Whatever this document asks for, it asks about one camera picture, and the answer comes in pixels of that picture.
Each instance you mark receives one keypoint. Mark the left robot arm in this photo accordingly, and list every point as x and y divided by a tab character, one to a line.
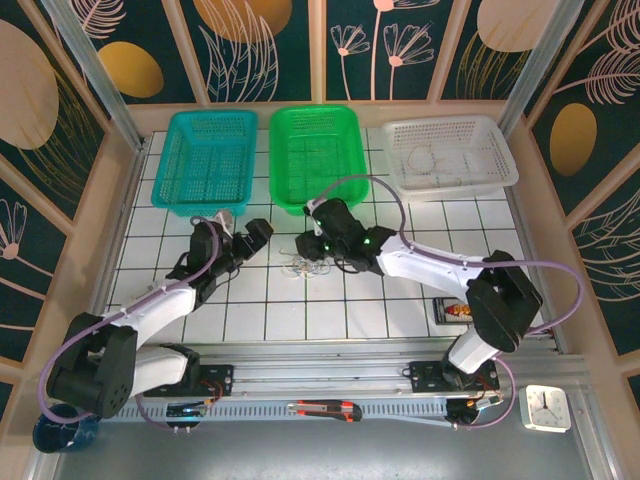
160	307

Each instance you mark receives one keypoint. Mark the green plastic basket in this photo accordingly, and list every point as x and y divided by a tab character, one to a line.
317	150

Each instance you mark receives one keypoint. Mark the teal plastic basket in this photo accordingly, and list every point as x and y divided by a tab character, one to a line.
205	160

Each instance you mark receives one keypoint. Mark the small black tray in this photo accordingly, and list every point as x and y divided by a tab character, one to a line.
442	312

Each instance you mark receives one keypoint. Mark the white plastic basket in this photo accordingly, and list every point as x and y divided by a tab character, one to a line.
475	150

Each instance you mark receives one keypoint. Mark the red black utility knife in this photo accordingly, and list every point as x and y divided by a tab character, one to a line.
325	410

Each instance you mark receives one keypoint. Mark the small black circuit board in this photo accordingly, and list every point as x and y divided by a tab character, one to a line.
465	407
185	411

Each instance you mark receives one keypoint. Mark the dark blue mug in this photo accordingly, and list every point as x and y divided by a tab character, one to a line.
55	435

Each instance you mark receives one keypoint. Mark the white square clock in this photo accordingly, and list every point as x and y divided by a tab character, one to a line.
545	407

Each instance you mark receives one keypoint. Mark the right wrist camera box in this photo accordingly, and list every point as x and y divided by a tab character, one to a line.
312	206

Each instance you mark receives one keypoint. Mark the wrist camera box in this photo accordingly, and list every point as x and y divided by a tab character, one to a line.
225	217
312	206

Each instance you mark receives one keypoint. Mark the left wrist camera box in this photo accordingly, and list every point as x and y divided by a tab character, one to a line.
225	217

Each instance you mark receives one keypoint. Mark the aluminium mounting rail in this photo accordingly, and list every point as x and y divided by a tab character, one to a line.
325	372

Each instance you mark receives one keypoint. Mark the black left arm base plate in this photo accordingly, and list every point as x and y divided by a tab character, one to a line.
215	380

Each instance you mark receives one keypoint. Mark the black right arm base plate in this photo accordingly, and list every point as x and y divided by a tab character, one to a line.
425	377

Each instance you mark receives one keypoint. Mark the aluminium frame post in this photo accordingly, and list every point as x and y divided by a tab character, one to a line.
94	75
534	65

